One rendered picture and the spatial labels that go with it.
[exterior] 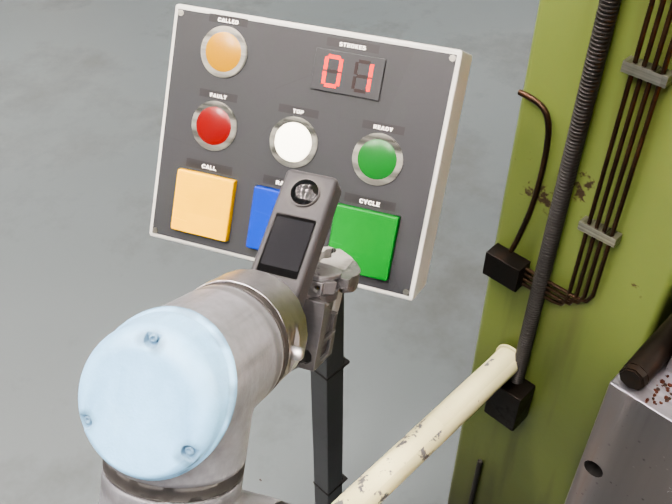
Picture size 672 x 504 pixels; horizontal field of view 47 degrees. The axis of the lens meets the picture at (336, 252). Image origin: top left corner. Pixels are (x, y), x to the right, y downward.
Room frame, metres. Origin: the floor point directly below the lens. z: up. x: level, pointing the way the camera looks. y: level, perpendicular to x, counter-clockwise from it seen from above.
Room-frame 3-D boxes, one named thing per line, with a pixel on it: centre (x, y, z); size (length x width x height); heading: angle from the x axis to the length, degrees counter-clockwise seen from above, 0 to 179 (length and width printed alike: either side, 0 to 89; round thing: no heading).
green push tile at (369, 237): (0.66, -0.03, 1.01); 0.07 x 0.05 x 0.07; 70
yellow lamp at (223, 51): (0.81, 0.13, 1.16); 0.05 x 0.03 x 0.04; 45
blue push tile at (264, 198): (0.70, 0.06, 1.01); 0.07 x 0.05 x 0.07; 70
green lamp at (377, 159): (0.71, -0.05, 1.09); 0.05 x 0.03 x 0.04; 45
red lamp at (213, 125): (0.77, 0.14, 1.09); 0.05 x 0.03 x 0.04; 45
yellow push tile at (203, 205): (0.73, 0.16, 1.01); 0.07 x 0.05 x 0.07; 70
